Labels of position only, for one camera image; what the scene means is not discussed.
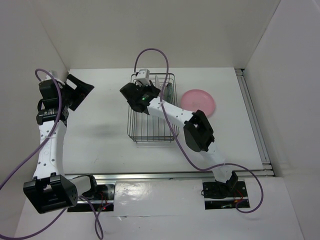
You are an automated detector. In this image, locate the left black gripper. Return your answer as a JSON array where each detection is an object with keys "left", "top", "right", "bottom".
[{"left": 58, "top": 74, "right": 93, "bottom": 111}]

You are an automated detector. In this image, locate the white plate green rim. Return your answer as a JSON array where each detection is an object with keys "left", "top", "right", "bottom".
[{"left": 155, "top": 75, "right": 160, "bottom": 89}]

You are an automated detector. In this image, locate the blue floral patterned plate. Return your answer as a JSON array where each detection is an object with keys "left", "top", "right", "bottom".
[{"left": 167, "top": 82, "right": 173, "bottom": 103}]

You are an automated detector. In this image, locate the pink plastic plate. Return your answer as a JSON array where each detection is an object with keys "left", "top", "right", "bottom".
[{"left": 180, "top": 89, "right": 216, "bottom": 117}]

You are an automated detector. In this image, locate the clear glass plate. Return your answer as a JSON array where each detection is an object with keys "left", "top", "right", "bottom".
[{"left": 162, "top": 85, "right": 169, "bottom": 101}]

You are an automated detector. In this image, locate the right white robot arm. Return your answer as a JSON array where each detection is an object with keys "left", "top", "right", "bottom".
[{"left": 120, "top": 82, "right": 238, "bottom": 196}]

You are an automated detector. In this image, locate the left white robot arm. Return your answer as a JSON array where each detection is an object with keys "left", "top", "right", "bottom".
[{"left": 23, "top": 74, "right": 99, "bottom": 214}]

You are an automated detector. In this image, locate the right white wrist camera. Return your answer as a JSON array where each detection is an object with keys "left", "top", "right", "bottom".
[{"left": 135, "top": 68, "right": 150, "bottom": 86}]

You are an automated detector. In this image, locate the dark wire dish rack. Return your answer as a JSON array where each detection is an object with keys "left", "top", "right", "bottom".
[{"left": 127, "top": 73, "right": 179, "bottom": 143}]

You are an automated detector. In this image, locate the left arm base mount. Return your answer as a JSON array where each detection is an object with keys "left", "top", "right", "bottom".
[{"left": 67, "top": 183, "right": 116, "bottom": 213}]

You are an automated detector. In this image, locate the aluminium rail right side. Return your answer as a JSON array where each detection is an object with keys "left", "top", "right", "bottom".
[{"left": 235, "top": 68, "right": 276, "bottom": 177}]

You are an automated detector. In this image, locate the aluminium rail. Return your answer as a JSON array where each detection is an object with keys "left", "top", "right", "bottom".
[
  {"left": 235, "top": 68, "right": 276, "bottom": 177},
  {"left": 93, "top": 168, "right": 276, "bottom": 184}
]

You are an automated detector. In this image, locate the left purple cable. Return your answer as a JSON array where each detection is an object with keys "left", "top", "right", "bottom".
[{"left": 0, "top": 68, "right": 106, "bottom": 240}]

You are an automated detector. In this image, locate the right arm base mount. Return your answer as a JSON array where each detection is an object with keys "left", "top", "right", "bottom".
[{"left": 200, "top": 181, "right": 250, "bottom": 210}]

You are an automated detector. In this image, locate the aluminium rail front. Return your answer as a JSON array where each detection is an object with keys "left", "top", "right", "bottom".
[{"left": 93, "top": 168, "right": 276, "bottom": 184}]

